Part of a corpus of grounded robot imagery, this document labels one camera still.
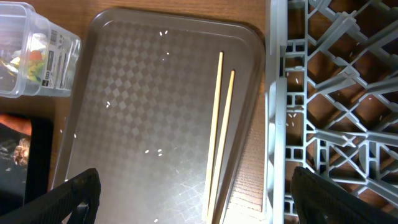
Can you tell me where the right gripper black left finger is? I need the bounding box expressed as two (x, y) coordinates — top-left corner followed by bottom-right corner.
(1, 168), (101, 224)

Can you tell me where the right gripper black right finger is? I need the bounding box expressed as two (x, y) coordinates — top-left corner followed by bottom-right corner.
(290, 167), (397, 224)

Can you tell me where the brown noodle cake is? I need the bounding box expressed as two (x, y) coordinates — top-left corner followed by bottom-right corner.
(13, 138), (30, 166)

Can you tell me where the orange carrot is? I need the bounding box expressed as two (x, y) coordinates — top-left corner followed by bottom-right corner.
(0, 114), (32, 136)

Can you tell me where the yellow foil snack wrapper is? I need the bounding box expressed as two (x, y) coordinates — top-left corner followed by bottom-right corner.
(6, 50), (44, 83)

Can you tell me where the grey dishwasher rack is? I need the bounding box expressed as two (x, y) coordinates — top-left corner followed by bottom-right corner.
(262, 0), (397, 223)

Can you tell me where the dark brown serving tray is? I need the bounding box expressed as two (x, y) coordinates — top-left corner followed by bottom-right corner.
(52, 8), (265, 223)

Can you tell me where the clear plastic bin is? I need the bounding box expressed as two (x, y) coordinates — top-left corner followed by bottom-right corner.
(1, 1), (81, 98)

